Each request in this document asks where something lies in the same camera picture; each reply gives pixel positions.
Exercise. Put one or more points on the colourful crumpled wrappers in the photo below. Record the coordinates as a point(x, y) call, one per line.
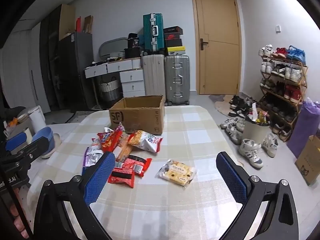
point(258, 116)

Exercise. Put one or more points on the white sneaker pair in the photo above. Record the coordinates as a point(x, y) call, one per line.
point(266, 50)

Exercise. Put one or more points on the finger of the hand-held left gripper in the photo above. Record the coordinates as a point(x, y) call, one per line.
point(35, 147)
point(16, 142)

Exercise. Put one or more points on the woven laundry basket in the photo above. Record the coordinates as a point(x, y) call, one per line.
point(108, 91)

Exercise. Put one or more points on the red sandal pair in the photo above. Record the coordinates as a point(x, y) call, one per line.
point(280, 52)

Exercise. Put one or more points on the red black noodle packet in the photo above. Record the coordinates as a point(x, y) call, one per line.
point(137, 165)

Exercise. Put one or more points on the person's left hand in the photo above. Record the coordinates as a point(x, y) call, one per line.
point(20, 226)

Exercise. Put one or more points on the wooden door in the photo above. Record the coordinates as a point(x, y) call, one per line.
point(217, 62)

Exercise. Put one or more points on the black printed paper bag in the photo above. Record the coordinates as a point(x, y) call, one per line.
point(133, 41)

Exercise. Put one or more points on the yellow black shoe box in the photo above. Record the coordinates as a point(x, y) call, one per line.
point(176, 50)

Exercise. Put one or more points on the wooden shoe rack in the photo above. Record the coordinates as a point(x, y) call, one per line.
point(303, 80)

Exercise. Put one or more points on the white wardrobe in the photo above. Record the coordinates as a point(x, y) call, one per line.
point(22, 67)

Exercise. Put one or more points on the white waste bin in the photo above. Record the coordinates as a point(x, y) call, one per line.
point(255, 132)

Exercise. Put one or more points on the brown cardboard box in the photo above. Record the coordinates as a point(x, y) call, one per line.
point(136, 117)
point(310, 162)

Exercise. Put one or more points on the brown cardboard carton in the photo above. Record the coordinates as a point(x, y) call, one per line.
point(88, 25)

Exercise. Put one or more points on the purple bag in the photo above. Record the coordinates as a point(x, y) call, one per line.
point(305, 125)

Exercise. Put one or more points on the brown cardboard box on floor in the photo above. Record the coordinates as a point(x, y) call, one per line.
point(310, 162)

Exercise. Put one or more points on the red black striped packet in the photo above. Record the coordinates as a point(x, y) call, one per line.
point(122, 176)

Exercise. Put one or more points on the silver suitcase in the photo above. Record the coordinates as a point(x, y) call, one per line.
point(177, 80)

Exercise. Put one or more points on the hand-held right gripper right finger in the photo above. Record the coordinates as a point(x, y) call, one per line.
point(231, 177)

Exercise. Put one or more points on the white high-top sneaker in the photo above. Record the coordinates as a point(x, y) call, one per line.
point(250, 152)
point(270, 145)

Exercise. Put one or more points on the beige grey door mat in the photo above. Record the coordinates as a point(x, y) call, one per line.
point(225, 106)

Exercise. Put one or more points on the teal suitcase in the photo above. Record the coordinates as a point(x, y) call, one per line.
point(150, 32)

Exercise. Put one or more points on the white lidded bin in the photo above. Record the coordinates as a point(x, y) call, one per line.
point(37, 118)

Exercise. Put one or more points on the red biscuit packet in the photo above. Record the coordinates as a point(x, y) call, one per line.
point(110, 140)

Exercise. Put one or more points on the black cabinet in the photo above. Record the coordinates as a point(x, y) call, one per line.
point(50, 67)

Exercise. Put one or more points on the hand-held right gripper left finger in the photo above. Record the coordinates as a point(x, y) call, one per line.
point(100, 177)

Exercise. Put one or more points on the yellow white biscuit packet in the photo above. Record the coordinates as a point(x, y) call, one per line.
point(176, 172)

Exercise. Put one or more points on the white red noodle packet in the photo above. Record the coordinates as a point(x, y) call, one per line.
point(146, 141)

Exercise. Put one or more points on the small white red packet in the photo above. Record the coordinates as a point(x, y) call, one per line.
point(96, 143)

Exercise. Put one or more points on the black storage box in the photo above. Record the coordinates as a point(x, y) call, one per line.
point(132, 53)

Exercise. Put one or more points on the grey fridge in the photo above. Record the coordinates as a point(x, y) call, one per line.
point(75, 72)

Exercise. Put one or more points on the purple silver packet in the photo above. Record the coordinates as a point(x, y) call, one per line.
point(92, 157)

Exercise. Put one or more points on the red white snack packet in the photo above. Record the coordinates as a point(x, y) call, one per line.
point(123, 151)

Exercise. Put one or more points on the blue basin stack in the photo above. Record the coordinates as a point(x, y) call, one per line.
point(46, 132)

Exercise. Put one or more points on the rows of assorted shoes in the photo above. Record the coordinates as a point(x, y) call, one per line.
point(290, 92)

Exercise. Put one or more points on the dotted rug with striped border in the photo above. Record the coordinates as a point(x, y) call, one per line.
point(87, 113)

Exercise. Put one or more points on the beige suitcase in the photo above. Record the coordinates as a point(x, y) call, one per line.
point(153, 77)

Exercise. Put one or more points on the white drawer desk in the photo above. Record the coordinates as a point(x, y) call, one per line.
point(131, 80)

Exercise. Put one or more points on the blue sandal pair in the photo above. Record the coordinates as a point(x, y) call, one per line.
point(296, 53)

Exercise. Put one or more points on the red logo shoe box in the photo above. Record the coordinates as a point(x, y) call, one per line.
point(172, 36)

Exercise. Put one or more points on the beige bowl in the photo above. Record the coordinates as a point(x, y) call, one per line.
point(56, 143)

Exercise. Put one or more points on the grey oval tub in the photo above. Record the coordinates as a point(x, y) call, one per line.
point(110, 46)

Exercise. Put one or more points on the flat brown cardboard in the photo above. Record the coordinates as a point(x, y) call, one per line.
point(66, 20)

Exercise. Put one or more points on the red paper bag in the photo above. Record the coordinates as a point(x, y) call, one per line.
point(78, 25)

